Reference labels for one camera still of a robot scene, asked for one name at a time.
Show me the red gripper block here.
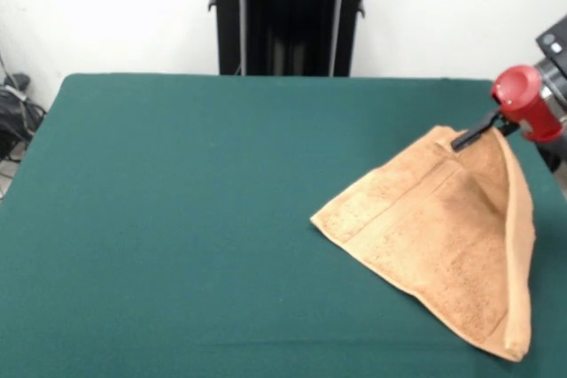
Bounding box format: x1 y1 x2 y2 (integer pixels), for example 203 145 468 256
450 65 564 152

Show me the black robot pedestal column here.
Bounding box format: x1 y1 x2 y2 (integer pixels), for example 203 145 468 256
206 0 387 78

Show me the tan terry towel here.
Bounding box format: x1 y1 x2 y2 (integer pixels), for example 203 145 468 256
309 125 539 363

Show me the dark green table cloth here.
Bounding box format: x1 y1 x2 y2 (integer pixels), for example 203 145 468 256
0 72 567 378

